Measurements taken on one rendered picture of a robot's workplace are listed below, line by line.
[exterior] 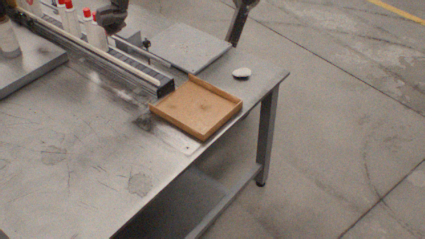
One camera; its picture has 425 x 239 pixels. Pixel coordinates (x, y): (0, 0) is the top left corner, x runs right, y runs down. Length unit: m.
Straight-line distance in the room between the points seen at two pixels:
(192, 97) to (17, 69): 0.83
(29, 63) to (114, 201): 0.91
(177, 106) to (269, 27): 2.24
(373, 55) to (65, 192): 2.82
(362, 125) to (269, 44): 1.13
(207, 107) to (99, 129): 0.46
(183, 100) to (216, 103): 0.14
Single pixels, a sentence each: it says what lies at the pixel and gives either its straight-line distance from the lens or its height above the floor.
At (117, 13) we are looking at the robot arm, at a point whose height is 1.16.
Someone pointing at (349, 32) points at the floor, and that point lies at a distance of 4.01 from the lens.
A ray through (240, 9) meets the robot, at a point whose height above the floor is 0.79.
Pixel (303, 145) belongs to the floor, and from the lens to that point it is 2.84.
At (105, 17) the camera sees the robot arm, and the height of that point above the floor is 1.17.
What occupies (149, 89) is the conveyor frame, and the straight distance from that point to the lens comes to 1.88.
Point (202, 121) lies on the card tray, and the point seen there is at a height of 0.83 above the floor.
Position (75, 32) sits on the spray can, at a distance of 2.23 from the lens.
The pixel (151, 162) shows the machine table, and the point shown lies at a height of 0.83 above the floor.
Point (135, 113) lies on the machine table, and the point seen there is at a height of 0.83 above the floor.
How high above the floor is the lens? 2.04
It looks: 44 degrees down
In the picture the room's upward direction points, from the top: 1 degrees counter-clockwise
